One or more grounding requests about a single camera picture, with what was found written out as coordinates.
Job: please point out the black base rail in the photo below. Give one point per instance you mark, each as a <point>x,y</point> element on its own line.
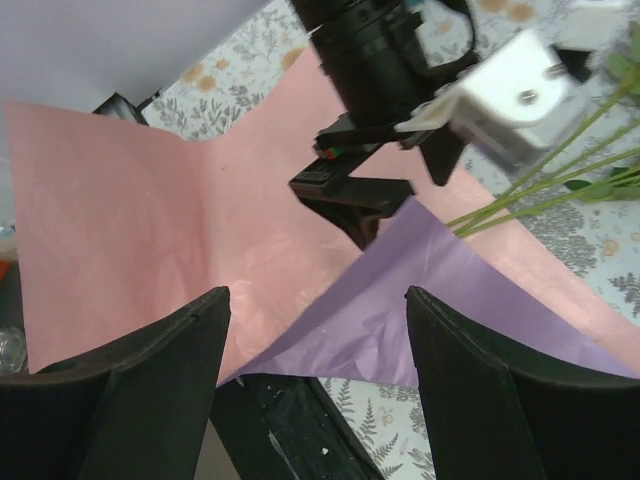
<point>285,428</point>

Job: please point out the artificial flower bouquet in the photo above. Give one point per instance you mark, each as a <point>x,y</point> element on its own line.
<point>585,166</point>

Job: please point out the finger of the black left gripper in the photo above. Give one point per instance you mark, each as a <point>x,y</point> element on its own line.
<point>441,150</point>
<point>354,205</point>

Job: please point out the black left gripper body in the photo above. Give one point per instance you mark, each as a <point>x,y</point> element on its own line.
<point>371,52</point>

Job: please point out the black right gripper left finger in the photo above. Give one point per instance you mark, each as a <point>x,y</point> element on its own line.
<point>134,408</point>

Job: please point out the floral table mat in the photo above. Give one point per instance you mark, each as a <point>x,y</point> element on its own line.
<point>598,242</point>

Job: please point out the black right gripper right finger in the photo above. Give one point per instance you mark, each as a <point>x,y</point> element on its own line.
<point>497,409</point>

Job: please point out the purple pink wrapping paper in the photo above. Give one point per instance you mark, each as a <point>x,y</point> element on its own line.
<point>118,225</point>

